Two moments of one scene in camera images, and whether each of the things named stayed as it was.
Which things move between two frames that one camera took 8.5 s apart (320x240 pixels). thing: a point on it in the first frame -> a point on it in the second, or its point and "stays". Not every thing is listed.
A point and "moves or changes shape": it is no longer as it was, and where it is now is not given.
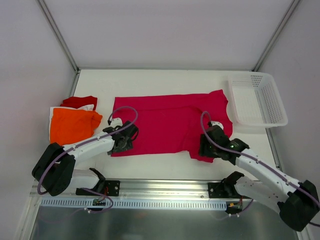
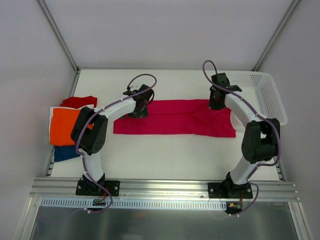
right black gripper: [206, 149] -> [216, 104]
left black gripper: [122, 144] -> [138, 113]
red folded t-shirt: [77, 102] stays
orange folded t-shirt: [68, 126] stays
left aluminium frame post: [45, 8] stays
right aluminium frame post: [275, 36] stays
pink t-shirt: [171, 124] moves or changes shape
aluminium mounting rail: [158, 191] stays
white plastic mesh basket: [256, 101] stays
